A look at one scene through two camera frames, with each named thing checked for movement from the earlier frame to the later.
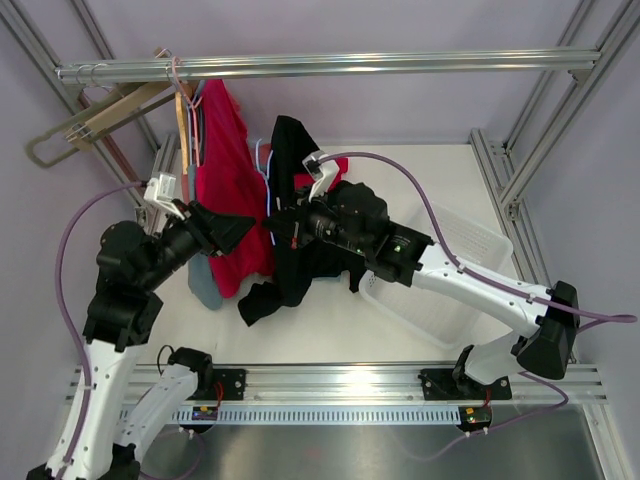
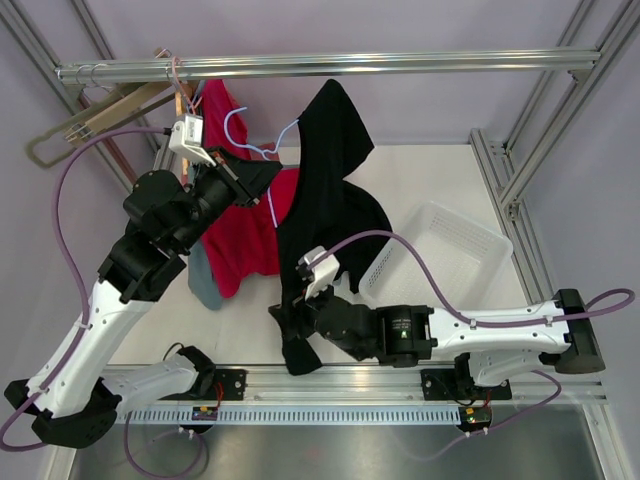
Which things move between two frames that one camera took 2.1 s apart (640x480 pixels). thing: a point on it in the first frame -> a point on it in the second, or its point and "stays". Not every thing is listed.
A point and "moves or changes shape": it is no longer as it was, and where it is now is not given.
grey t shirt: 201,281 stays
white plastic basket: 442,322 stays
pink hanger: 192,109 stays
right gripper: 298,230 -> 310,304
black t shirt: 299,273 moves or changes shape
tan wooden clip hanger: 81,137 stays
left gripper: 203,229 -> 240,178
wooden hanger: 182,131 stays
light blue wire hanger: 266,176 moves or changes shape
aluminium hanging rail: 563,56 stays
